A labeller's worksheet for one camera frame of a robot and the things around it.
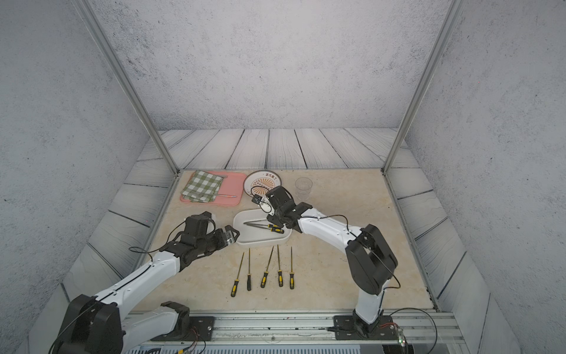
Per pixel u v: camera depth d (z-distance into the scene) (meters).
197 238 0.66
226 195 1.10
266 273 0.85
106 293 0.44
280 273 0.85
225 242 0.76
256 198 0.76
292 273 0.85
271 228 0.97
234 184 1.14
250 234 0.98
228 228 0.79
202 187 1.12
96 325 0.40
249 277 0.85
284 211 0.67
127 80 0.87
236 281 0.83
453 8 0.70
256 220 1.01
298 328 0.74
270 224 0.98
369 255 0.47
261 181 1.15
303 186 1.10
